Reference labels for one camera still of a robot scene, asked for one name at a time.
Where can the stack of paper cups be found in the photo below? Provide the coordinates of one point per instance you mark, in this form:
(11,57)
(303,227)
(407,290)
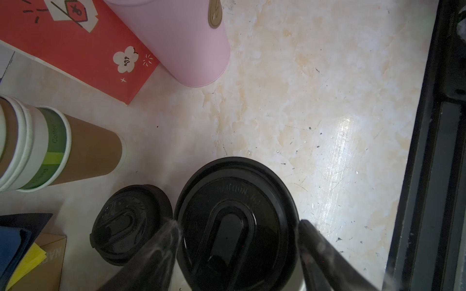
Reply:
(41,146)

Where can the pink cylinder holder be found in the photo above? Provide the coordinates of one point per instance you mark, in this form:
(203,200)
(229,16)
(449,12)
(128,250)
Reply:
(188,37)

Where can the red white paper bag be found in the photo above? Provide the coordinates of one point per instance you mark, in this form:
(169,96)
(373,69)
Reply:
(84,40)

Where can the blue napkin stack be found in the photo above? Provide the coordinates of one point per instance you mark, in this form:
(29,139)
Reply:
(18,233)

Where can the yellow napkins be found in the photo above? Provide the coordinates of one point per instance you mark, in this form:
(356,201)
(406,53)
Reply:
(33,258)

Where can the cardboard napkin box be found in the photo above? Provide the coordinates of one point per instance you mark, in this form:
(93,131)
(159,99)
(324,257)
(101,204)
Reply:
(46,276)

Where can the stack of black lids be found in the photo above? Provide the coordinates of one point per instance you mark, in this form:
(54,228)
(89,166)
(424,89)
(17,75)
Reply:
(128,220)

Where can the black cup lid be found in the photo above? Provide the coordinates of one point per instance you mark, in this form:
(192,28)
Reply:
(238,222)

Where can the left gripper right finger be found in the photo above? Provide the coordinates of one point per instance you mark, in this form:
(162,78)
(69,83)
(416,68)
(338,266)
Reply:
(323,267)

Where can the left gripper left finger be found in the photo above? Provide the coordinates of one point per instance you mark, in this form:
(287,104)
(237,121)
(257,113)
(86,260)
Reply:
(152,266)

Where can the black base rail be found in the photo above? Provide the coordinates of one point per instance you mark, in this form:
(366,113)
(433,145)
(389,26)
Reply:
(428,247)

